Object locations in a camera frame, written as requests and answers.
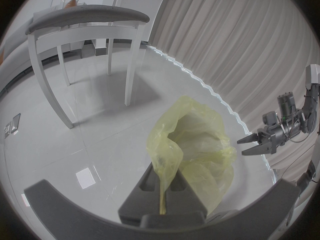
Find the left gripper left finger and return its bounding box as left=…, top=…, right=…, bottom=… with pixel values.
left=118, top=163, right=163, bottom=226

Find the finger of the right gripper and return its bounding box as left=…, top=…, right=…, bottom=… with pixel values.
left=237, top=131, right=261, bottom=145
left=241, top=143, right=270, bottom=156

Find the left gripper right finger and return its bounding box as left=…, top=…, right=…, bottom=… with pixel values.
left=165, top=170, right=208, bottom=219

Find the yellow plastic bag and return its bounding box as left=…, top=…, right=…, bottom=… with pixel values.
left=146, top=95, right=237, bottom=216

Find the white curtain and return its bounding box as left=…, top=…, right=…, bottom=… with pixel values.
left=147, top=0, right=320, bottom=184

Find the white chair with grey seat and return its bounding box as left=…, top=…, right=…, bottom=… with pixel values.
left=26, top=0, right=151, bottom=130

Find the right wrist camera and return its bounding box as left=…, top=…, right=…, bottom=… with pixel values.
left=262, top=111, right=278, bottom=128

